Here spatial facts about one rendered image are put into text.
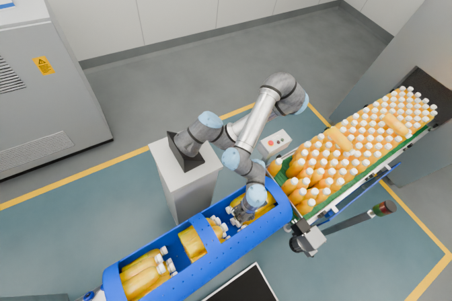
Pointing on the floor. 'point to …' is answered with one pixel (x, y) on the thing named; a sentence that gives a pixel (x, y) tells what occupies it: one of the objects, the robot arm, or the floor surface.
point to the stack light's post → (348, 223)
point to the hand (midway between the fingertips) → (244, 213)
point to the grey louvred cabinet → (42, 88)
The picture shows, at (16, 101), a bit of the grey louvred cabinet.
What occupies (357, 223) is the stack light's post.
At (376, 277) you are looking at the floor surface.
